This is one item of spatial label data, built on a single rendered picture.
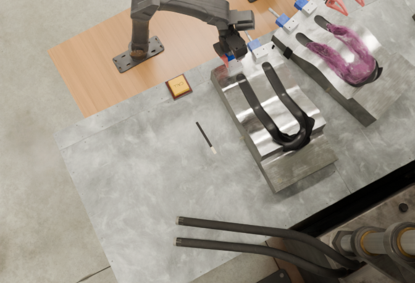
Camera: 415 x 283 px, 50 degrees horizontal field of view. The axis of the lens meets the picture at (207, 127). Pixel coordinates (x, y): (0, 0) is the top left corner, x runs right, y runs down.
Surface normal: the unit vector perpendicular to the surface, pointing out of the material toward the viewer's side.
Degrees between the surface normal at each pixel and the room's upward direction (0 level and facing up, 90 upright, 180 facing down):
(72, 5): 0
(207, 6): 24
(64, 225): 0
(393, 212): 0
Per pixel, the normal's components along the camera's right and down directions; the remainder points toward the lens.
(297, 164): 0.03, -0.25
